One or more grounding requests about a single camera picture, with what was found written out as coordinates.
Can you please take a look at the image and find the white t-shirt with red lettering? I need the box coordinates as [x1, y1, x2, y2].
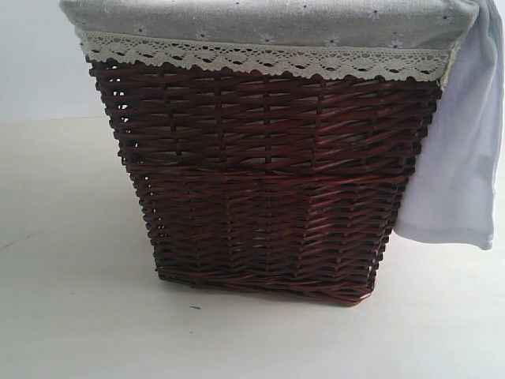
[394, 1, 504, 250]

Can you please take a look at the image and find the grey floral basket liner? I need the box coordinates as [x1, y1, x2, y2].
[59, 0, 479, 81]

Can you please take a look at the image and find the dark brown wicker basket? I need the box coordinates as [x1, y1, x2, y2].
[90, 59, 442, 306]

